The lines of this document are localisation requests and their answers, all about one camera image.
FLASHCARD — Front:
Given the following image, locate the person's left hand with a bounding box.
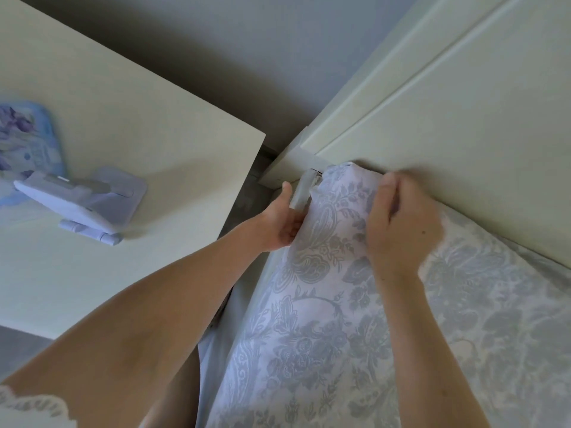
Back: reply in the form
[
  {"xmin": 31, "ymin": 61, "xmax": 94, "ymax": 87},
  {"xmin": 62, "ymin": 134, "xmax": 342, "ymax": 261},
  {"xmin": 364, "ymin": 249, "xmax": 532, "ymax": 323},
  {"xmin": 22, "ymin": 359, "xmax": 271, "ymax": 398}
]
[{"xmin": 241, "ymin": 181, "xmax": 307, "ymax": 255}]

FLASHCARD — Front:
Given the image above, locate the person's right hand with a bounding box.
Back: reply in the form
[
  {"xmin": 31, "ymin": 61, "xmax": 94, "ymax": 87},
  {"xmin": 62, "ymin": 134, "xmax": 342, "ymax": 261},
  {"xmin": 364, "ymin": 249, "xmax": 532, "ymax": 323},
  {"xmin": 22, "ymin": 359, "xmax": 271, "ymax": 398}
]
[{"xmin": 365, "ymin": 171, "xmax": 445, "ymax": 286}]

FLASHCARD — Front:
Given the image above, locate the blue-grey cloth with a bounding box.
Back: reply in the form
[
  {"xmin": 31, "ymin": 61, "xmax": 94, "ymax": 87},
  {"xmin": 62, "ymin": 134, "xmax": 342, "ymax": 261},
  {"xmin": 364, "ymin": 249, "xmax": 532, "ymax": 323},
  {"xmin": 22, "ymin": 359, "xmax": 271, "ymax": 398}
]
[{"xmin": 196, "ymin": 161, "xmax": 571, "ymax": 428}]

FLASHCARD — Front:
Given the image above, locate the person's right forearm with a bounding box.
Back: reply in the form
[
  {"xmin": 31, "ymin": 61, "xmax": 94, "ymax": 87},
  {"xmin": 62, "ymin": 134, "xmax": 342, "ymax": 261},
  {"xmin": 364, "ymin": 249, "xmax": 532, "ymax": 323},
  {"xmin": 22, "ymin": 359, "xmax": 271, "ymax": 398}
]
[{"xmin": 373, "ymin": 267, "xmax": 492, "ymax": 428}]

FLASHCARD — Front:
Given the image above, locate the person's left forearm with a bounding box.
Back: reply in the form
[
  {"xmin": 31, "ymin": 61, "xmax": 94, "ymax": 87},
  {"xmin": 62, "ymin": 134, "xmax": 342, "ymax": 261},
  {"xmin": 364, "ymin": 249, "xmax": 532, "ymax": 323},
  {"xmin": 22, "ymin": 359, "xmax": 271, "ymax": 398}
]
[{"xmin": 4, "ymin": 222, "xmax": 269, "ymax": 428}]

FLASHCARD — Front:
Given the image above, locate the person's left leg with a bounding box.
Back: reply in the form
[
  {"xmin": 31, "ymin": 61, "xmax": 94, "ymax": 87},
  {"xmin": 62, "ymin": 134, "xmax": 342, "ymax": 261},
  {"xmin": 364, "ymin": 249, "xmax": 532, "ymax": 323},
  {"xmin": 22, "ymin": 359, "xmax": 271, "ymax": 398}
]
[{"xmin": 138, "ymin": 343, "xmax": 205, "ymax": 428}]

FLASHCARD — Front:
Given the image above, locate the person's white shirt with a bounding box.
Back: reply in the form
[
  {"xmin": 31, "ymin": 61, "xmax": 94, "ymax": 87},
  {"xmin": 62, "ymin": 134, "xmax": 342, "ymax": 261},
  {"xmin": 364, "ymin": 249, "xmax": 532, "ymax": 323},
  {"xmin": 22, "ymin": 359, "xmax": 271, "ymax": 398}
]
[{"xmin": 0, "ymin": 384, "xmax": 80, "ymax": 428}]

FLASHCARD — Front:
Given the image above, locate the cream nightstand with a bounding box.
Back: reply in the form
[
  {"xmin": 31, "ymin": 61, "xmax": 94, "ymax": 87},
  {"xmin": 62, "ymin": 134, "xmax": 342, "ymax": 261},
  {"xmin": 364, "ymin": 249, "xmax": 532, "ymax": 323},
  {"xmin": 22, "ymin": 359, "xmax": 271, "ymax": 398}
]
[{"xmin": 0, "ymin": 0, "xmax": 267, "ymax": 341}]

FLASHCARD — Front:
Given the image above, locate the blue crumpled pouch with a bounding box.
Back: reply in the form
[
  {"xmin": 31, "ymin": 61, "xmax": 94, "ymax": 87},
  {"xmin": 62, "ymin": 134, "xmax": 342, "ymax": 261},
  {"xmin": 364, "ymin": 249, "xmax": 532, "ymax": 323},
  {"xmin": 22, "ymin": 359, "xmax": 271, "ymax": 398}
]
[{"xmin": 0, "ymin": 102, "xmax": 68, "ymax": 209}]

